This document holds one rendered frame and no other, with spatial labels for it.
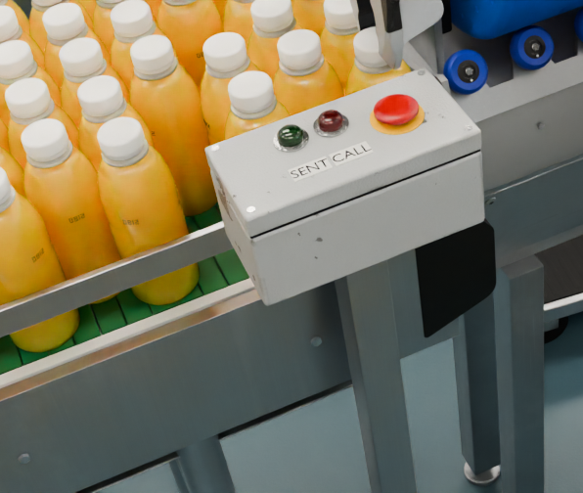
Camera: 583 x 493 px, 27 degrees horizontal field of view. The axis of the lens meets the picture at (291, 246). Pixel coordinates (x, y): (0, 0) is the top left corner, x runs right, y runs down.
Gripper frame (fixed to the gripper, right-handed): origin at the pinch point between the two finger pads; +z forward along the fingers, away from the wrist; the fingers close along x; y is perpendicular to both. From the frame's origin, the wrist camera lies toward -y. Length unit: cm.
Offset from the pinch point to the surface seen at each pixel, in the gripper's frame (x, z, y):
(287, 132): -10.9, -3.1, -12.4
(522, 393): 7, 68, 18
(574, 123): 3.5, 21.2, 22.6
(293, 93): 1.4, 3.1, -7.8
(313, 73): 1.7, 2.0, -5.6
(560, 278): 43, 93, 45
